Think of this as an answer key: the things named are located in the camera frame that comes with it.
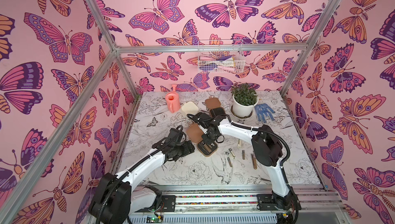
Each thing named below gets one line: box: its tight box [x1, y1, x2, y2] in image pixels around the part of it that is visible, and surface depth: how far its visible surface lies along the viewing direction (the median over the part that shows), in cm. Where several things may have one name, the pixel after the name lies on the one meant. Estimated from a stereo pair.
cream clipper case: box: [181, 101, 200, 116], surface depth 112 cm
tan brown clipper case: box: [186, 123, 218, 158], surface depth 94 cm
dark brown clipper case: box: [204, 97, 226, 118], surface depth 115 cm
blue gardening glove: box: [254, 103, 276, 123], surface depth 111 cm
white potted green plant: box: [230, 82, 259, 118], surface depth 98 cm
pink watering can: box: [165, 83, 181, 114], surface depth 106 cm
